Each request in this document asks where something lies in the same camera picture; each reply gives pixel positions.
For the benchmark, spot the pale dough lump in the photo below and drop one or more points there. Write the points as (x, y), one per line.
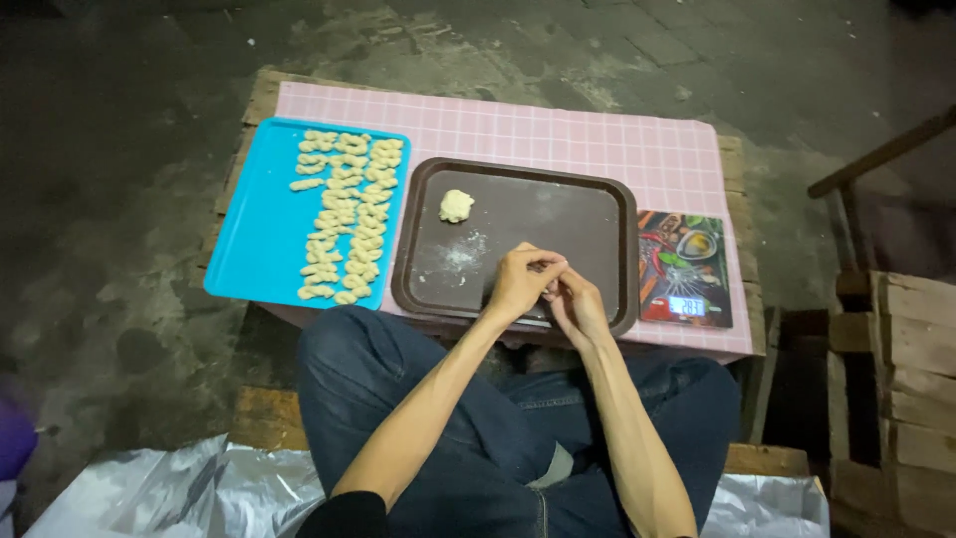
(456, 206)

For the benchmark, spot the person's left hand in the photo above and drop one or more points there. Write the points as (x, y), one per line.
(512, 288)

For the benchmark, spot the person's blue jeans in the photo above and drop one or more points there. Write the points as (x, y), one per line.
(485, 463)

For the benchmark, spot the brown plastic tray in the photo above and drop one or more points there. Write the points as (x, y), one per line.
(553, 217)

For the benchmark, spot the person's black sleeve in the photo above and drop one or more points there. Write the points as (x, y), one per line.
(347, 519)

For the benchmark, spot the digital kitchen scale with picture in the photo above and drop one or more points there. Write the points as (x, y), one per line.
(687, 261)

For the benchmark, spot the person's right fingers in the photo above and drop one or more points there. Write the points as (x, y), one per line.
(556, 295)

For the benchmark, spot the silver plastic sheet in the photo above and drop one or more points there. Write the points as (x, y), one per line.
(187, 493)

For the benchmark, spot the person's right hand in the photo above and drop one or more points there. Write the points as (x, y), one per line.
(586, 310)

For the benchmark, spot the pink checkered tablecloth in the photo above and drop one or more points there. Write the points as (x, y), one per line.
(597, 149)

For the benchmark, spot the dark wooden rail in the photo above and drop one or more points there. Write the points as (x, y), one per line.
(881, 153)

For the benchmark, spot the blue plastic tray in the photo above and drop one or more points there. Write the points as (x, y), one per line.
(254, 239)

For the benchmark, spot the wooden crate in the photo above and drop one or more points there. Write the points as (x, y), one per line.
(911, 373)

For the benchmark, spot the person's left fingers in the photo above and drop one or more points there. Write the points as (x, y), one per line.
(539, 259)

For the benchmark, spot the purple object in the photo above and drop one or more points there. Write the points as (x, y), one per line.
(15, 441)

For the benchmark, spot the low wooden table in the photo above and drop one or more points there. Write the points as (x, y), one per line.
(261, 93)

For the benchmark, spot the rows of twisted dough pieces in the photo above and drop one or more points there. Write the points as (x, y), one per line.
(351, 224)

